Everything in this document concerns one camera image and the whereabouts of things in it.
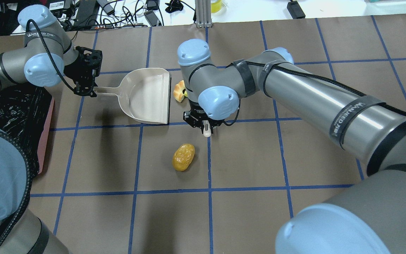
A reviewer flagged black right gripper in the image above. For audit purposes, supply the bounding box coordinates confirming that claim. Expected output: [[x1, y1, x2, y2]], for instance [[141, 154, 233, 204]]
[[183, 104, 224, 134]]

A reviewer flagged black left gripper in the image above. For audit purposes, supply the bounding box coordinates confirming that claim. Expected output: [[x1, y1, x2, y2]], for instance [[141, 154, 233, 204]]
[[64, 46, 103, 97]]

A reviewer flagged beige hand brush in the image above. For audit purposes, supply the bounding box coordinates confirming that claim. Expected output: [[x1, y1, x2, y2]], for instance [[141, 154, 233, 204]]
[[202, 120, 212, 137]]

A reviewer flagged croissant pastry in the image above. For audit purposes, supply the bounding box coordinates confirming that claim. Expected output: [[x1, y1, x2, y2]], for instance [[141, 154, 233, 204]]
[[173, 80, 186, 103]]

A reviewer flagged yellow round bread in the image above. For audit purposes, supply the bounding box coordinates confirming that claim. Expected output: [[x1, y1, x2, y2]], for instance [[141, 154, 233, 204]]
[[172, 143, 196, 172]]

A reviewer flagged beige plastic dustpan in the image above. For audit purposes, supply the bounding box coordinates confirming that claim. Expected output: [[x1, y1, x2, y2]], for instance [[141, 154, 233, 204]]
[[94, 68, 171, 125]]

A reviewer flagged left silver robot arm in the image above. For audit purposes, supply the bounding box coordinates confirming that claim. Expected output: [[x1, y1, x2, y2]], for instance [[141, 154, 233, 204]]
[[0, 5, 103, 254]]

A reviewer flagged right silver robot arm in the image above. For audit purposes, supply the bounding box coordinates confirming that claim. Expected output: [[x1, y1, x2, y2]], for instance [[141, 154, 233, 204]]
[[177, 39, 406, 254]]

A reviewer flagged bin with black bag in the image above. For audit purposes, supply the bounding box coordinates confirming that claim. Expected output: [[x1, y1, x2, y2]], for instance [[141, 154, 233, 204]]
[[0, 83, 55, 177]]

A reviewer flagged yellow tape roll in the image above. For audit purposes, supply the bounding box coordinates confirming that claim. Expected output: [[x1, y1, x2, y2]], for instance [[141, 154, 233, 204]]
[[210, 0, 227, 14]]

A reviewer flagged black power adapter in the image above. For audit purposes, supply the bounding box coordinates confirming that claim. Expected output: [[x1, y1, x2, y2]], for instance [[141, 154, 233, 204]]
[[287, 0, 306, 19]]

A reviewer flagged aluminium frame post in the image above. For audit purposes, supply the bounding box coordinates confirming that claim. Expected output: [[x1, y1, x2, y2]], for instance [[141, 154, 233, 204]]
[[195, 0, 213, 28]]

